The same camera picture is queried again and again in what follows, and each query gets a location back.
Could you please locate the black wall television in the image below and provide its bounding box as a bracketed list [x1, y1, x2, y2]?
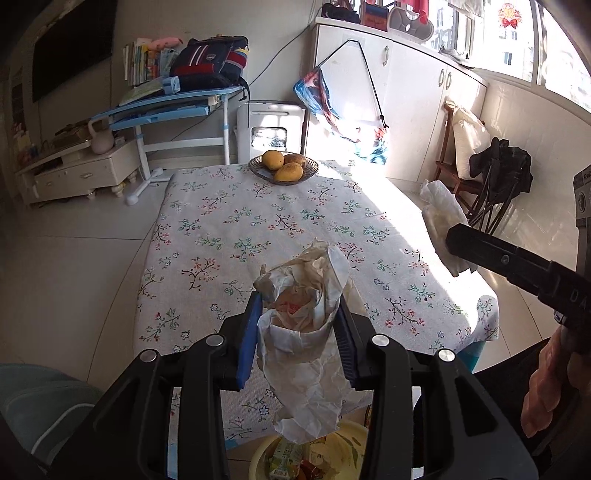
[31, 0, 118, 102]

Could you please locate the small white tissue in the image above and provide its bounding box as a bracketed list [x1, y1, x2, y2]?
[420, 180, 477, 277]

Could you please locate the pink kettlebell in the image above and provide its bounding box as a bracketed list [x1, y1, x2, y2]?
[87, 120, 114, 155]

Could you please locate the blue white milk carton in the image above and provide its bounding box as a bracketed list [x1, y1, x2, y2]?
[269, 438, 304, 480]

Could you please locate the navy red backpack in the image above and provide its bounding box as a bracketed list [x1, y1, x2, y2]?
[169, 36, 249, 95]

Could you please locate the brown mango back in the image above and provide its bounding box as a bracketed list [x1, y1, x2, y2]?
[283, 153, 307, 167]

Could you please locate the blue white study desk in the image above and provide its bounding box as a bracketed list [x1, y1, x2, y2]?
[88, 84, 249, 206]

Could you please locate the woven fruit basket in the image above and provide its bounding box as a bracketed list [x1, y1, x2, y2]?
[249, 153, 318, 186]

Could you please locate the yellow plastic trash basin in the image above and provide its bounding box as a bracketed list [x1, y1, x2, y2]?
[249, 420, 369, 479]

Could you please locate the blue red plastic bag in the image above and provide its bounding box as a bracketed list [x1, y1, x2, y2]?
[294, 66, 389, 165]

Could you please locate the yellow mango front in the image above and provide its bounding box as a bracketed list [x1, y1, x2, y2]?
[273, 163, 304, 183]

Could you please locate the cream TV cabinet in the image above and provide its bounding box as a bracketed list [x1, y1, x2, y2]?
[15, 141, 140, 205]

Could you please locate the yellow mango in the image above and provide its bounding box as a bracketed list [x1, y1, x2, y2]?
[262, 150, 284, 172]
[273, 163, 304, 183]

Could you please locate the person's right hand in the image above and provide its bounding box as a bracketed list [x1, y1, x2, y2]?
[521, 326, 590, 438]

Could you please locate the wooden chair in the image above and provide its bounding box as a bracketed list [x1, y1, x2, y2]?
[433, 100, 482, 214]

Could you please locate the white balcony cabinet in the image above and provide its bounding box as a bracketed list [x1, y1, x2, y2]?
[305, 18, 487, 186]

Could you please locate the large white tissue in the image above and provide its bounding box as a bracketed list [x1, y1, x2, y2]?
[254, 241, 373, 444]

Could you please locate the row of books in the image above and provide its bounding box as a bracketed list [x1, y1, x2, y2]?
[122, 38, 178, 87]

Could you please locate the yellow mango left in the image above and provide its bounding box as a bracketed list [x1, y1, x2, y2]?
[262, 150, 284, 172]

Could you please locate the black lamp arm cable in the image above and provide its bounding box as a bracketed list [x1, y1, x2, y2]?
[317, 38, 390, 130]

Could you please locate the floral white tablecloth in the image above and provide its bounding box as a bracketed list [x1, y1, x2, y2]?
[132, 158, 501, 453]

